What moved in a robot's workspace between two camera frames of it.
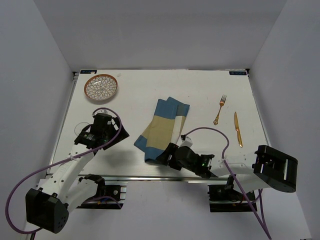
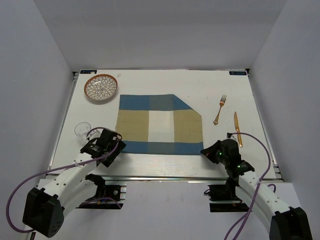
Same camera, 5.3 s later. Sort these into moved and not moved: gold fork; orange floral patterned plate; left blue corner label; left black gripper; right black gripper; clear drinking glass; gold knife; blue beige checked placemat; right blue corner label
Moved: right black gripper; left black gripper; blue beige checked placemat
Not moved: clear drinking glass; orange floral patterned plate; right blue corner label; left blue corner label; gold knife; gold fork
